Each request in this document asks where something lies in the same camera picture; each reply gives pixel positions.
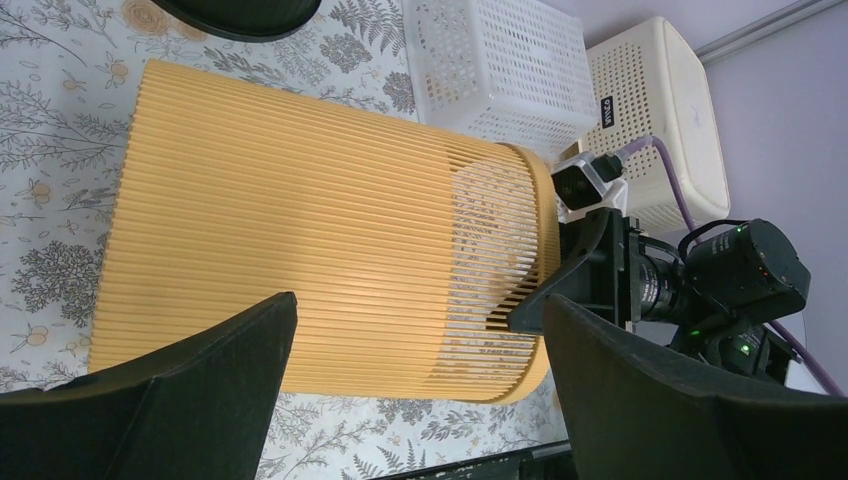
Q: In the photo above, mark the large cream plastic basket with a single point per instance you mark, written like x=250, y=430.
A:
x=649, y=81

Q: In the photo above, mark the yellow plastic waste bin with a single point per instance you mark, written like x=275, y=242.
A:
x=406, y=246

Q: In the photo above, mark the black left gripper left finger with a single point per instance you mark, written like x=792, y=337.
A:
x=197, y=409

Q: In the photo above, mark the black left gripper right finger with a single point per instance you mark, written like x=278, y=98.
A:
x=637, y=410

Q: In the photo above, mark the black bucket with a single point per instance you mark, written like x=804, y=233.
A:
x=251, y=21

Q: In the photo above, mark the floral patterned table mat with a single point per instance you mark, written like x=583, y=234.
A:
x=69, y=77

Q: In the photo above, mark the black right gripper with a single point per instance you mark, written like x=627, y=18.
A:
x=610, y=268

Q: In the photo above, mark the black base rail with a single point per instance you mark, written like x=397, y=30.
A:
x=554, y=461

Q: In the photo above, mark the white mesh plastic basket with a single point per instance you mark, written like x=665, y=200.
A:
x=503, y=71

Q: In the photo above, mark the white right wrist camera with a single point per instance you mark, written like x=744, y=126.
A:
x=586, y=182

